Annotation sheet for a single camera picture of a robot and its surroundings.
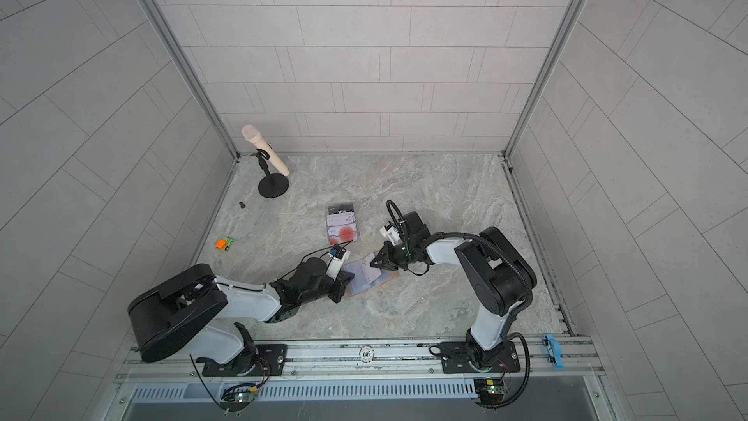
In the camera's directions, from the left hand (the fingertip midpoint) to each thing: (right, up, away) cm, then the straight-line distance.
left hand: (358, 278), depth 86 cm
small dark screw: (-41, +20, +13) cm, 48 cm away
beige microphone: (-32, +43, 0) cm, 54 cm away
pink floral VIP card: (-6, +17, +5) cm, 19 cm away
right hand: (+5, +4, -1) cm, 6 cm away
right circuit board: (+33, -20, -19) cm, 43 cm away
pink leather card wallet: (0, +1, -3) cm, 3 cm away
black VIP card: (-4, +20, +7) cm, 22 cm away
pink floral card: (+4, +2, -3) cm, 5 cm away
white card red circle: (-6, +12, +5) cm, 14 cm away
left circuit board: (-25, -19, -21) cm, 38 cm away
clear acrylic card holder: (-10, +20, +15) cm, 27 cm away
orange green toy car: (-42, +10, +2) cm, 43 cm away
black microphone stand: (-34, +27, +19) cm, 47 cm away
